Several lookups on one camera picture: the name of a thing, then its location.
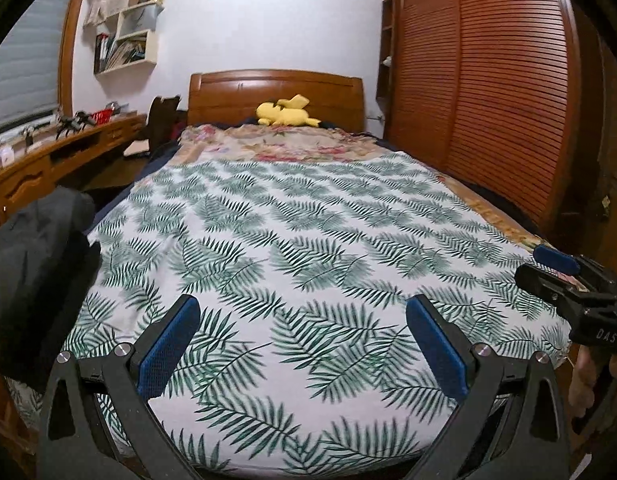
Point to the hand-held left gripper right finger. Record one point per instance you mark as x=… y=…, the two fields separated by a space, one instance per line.
x=438 y=350

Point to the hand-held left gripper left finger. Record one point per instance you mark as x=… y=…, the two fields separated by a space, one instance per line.
x=171 y=347

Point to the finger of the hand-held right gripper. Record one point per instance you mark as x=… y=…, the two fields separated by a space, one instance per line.
x=543 y=280
x=556 y=259

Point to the dark grey jacket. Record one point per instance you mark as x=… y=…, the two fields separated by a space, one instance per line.
x=33 y=240

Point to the person's right hand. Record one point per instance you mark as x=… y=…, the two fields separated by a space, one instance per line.
x=583 y=377

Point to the folded black garment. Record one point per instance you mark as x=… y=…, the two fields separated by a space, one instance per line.
x=48 y=325

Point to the leaf print bed sheet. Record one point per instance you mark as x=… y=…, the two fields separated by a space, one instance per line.
x=313 y=260

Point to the wooden louvred wardrobe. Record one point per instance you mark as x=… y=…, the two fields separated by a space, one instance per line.
x=488 y=85

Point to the wooden desk with cabinets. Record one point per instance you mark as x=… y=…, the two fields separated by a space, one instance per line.
x=23 y=175

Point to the dark wooden chair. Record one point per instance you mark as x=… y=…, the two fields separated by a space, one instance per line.
x=161 y=120

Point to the floral blanket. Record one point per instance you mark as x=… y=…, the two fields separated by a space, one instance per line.
x=288 y=145

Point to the red basket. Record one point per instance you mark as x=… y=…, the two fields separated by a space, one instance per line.
x=102 y=116

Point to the yellow plush toy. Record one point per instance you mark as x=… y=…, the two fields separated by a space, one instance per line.
x=283 y=115

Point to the wooden headboard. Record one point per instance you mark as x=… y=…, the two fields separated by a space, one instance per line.
x=228 y=95

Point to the stack of books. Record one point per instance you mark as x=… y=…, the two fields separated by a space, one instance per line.
x=127 y=54

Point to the black binder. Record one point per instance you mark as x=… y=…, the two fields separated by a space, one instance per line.
x=101 y=54

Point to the grey window blind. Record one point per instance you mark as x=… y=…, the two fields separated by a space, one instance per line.
x=23 y=70

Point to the grey paper bag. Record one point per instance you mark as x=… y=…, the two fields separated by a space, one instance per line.
x=138 y=22

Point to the white wall shelf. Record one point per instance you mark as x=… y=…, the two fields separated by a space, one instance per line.
x=152 y=47

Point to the wooden window frame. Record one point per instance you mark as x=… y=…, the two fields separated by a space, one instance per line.
x=71 y=50

